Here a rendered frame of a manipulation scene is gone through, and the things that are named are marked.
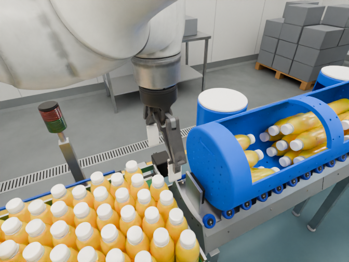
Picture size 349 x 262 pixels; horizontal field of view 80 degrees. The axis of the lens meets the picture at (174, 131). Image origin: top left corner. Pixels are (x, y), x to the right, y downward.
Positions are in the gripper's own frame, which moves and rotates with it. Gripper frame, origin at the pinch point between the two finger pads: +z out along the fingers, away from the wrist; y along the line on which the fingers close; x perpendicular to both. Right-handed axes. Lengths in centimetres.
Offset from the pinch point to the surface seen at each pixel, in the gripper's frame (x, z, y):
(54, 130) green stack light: 27.0, 6.2, 36.0
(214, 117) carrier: -45, 24, 40
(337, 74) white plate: -147, 20, 41
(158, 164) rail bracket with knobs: -4.9, 23.3, 20.5
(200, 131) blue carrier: -15.4, 1.7, 7.3
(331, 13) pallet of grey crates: -363, 15, 192
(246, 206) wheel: -26.3, 27.4, -8.1
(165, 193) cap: -0.3, 15.5, 0.8
